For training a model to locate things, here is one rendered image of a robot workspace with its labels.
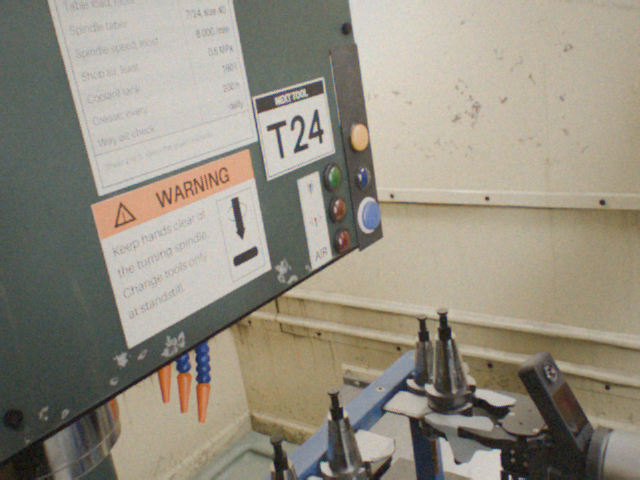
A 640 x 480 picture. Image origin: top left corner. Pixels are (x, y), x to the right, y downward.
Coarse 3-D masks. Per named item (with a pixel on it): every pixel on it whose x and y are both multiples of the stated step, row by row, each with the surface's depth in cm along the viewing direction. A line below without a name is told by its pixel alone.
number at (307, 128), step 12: (300, 108) 64; (312, 108) 65; (288, 120) 63; (300, 120) 64; (312, 120) 65; (324, 120) 67; (300, 132) 64; (312, 132) 65; (324, 132) 67; (300, 144) 64; (312, 144) 65; (324, 144) 67; (300, 156) 64
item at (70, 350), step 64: (0, 0) 42; (256, 0) 59; (320, 0) 65; (0, 64) 42; (64, 64) 46; (256, 64) 59; (320, 64) 66; (0, 128) 42; (64, 128) 46; (256, 128) 60; (0, 192) 43; (64, 192) 46; (128, 192) 50; (256, 192) 60; (0, 256) 43; (64, 256) 46; (0, 320) 43; (64, 320) 47; (192, 320) 55; (0, 384) 44; (64, 384) 47; (128, 384) 51; (0, 448) 44
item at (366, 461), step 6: (360, 450) 93; (366, 456) 92; (366, 462) 91; (324, 468) 91; (360, 468) 89; (366, 468) 91; (324, 474) 90; (330, 474) 89; (336, 474) 89; (342, 474) 89; (348, 474) 89; (354, 474) 88; (360, 474) 89; (366, 474) 90; (372, 474) 91
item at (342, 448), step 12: (336, 420) 88; (348, 420) 89; (336, 432) 88; (348, 432) 89; (336, 444) 89; (348, 444) 89; (336, 456) 89; (348, 456) 89; (360, 456) 90; (336, 468) 89; (348, 468) 89
